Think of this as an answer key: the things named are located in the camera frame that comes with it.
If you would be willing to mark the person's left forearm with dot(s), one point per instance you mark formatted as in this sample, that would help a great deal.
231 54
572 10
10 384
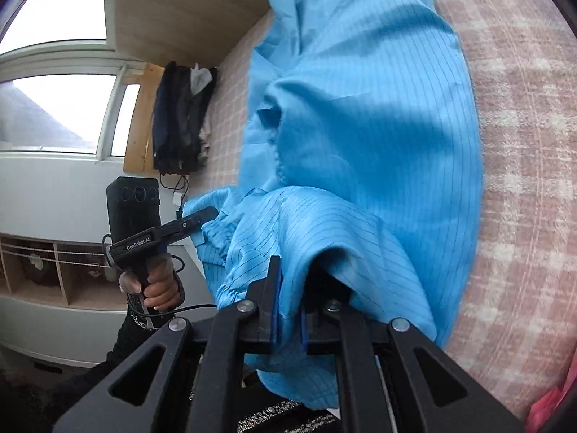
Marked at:
130 347

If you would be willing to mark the light wooden cabinet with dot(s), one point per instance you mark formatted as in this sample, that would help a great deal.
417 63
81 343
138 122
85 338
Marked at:
180 9

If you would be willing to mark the wooden cubby shelf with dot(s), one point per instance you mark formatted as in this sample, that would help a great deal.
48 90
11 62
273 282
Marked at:
45 295

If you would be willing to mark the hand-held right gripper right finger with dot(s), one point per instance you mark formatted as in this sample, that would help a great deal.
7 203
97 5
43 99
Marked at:
304 333

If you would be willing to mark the blue striped garment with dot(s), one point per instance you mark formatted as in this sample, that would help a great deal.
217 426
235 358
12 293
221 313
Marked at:
360 144

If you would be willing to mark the person's left hand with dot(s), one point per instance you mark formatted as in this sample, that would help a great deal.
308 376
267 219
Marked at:
160 284

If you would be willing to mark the person's black fuzzy clothing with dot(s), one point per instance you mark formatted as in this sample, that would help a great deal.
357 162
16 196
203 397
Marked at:
279 419

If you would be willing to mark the pink cloth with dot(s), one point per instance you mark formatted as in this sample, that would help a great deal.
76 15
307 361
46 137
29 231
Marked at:
550 410

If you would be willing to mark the white window frame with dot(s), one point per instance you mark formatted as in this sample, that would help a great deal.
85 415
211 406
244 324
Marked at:
58 65

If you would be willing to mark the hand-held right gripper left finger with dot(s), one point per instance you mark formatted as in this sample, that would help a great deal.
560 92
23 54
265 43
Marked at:
276 311

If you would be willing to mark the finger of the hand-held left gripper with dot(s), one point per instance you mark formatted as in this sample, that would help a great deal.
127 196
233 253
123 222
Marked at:
198 216

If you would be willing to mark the pile of dark clothes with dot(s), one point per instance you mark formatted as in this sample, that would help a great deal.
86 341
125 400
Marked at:
180 112

